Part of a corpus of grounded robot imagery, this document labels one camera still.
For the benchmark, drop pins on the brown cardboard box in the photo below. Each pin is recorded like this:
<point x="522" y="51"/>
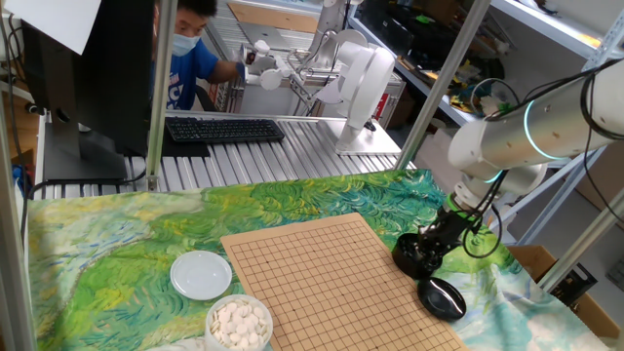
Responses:
<point x="595" y="312"/>

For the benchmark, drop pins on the aluminium frame post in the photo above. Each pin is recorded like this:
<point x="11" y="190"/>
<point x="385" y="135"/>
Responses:
<point x="439" y="83"/>
<point x="12" y="244"/>
<point x="163" y="97"/>
<point x="580" y="244"/>

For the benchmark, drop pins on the white paper sheet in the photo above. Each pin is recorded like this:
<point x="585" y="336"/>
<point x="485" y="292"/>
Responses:
<point x="53" y="19"/>

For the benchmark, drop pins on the white metal shelf rack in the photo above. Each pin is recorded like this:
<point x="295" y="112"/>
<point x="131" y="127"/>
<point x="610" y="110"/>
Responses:
<point x="551" y="27"/>

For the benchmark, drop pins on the red white carton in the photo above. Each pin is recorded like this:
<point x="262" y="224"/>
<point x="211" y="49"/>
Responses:
<point x="218" y="97"/>

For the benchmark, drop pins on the white haptic device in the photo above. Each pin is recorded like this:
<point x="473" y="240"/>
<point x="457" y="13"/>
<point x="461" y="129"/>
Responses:
<point x="363" y="83"/>

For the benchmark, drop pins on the tan go board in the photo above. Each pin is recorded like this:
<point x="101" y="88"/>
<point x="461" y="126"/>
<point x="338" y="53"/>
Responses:
<point x="331" y="292"/>

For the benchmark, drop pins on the black metal bracket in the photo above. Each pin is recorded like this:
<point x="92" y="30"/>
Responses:
<point x="575" y="285"/>

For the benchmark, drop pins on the white stone bowl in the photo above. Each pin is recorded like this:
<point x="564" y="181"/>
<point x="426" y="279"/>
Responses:
<point x="209" y="341"/>

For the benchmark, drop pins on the white bowl lid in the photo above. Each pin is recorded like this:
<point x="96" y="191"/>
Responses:
<point x="201" y="275"/>

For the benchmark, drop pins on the black stone bowl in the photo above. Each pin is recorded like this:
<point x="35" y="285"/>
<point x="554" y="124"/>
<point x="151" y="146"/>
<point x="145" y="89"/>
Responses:
<point x="404" y="267"/>

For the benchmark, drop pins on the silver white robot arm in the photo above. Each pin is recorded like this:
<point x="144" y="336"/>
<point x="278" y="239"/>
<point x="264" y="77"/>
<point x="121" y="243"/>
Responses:
<point x="536" y="127"/>

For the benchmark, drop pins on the silver metal case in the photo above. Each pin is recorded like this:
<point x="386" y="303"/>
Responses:
<point x="273" y="97"/>

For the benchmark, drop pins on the person in blue shirt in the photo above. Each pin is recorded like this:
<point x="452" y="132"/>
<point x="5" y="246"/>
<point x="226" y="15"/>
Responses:
<point x="190" y="73"/>

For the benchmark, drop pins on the white go stones pile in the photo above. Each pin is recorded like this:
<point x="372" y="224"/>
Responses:
<point x="239" y="324"/>

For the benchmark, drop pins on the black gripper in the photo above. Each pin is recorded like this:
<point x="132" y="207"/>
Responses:
<point x="451" y="231"/>

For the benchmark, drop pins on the painted landscape tablecloth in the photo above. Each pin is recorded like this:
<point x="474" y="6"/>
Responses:
<point x="122" y="234"/>

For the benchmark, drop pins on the black desk pad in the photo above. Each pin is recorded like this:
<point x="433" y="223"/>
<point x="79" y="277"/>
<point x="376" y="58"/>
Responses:
<point x="185" y="148"/>

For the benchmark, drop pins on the black computer monitor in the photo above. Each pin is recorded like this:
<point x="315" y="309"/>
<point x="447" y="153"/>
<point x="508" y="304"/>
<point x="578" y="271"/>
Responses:
<point x="112" y="73"/>

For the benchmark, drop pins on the black keyboard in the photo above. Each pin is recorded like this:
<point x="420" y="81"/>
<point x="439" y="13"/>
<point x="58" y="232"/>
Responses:
<point x="224" y="130"/>

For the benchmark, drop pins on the black bowl lid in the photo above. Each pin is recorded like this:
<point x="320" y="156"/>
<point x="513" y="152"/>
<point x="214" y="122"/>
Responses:
<point x="441" y="298"/>

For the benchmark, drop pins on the silver background robot arm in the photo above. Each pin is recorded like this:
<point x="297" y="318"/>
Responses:
<point x="327" y="19"/>

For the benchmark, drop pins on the black go stones pile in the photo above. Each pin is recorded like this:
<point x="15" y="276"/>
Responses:
<point x="407" y="248"/>

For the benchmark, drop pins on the grey laptop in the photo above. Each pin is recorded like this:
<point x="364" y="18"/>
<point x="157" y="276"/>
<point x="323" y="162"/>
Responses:
<point x="265" y="34"/>

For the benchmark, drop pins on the wooden board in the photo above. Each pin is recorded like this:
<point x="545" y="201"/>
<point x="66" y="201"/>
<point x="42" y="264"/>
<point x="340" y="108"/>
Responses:
<point x="273" y="17"/>

